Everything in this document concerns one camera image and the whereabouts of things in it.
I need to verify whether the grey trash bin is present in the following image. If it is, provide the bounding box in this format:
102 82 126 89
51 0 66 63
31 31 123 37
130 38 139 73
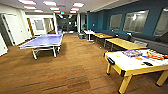
77 32 85 40

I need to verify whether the small white table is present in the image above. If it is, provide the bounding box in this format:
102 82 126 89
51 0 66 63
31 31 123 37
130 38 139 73
82 29 96 43

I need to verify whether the yellow wooden table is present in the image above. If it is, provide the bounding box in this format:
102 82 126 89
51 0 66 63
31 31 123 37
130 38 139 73
92 32 114 47
104 37 148 52

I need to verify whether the interior glass window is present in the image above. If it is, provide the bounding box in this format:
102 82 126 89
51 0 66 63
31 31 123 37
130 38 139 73
152 7 168 37
108 13 124 31
123 9 150 34

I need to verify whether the blue ping pong table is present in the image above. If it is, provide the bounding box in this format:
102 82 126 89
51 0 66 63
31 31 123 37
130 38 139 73
18 33 64 61

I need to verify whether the ceiling light panel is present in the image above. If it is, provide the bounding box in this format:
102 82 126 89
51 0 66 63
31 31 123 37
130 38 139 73
72 2 86 9
42 0 58 7
17 0 37 5

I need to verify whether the yellow air hockey table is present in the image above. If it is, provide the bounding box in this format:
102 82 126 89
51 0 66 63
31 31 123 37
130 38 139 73
103 48 168 94

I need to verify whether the small orange bowl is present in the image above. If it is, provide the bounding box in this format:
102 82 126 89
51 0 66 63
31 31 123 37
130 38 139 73
134 56 144 62

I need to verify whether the black oblong item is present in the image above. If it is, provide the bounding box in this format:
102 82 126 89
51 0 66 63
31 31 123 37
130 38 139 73
142 61 154 67

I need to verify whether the white hallway door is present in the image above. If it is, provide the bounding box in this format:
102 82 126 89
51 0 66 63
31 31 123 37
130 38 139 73
2 13 25 47

